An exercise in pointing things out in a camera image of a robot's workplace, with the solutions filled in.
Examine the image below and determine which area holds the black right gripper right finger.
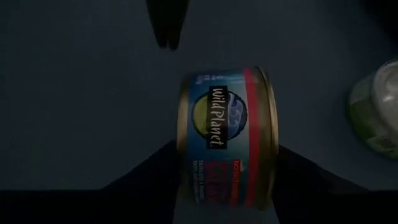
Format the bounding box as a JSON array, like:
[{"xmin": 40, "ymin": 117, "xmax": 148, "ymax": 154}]
[{"xmin": 272, "ymin": 144, "xmax": 398, "ymax": 224}]

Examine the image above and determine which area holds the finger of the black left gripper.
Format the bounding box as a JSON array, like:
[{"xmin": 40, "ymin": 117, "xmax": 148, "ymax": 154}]
[
  {"xmin": 146, "ymin": 0, "xmax": 170, "ymax": 49},
  {"xmin": 167, "ymin": 0, "xmax": 190, "ymax": 50}
]

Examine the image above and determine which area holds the green label silver can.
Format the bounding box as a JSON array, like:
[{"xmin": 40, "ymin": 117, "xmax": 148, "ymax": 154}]
[{"xmin": 348, "ymin": 60, "xmax": 398, "ymax": 161}]

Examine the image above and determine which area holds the blue table mat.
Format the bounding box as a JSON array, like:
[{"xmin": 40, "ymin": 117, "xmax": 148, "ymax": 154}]
[{"xmin": 0, "ymin": 0, "xmax": 398, "ymax": 224}]

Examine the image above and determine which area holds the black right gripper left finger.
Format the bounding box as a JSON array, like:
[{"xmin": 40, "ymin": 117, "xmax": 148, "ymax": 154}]
[{"xmin": 0, "ymin": 139, "xmax": 181, "ymax": 224}]

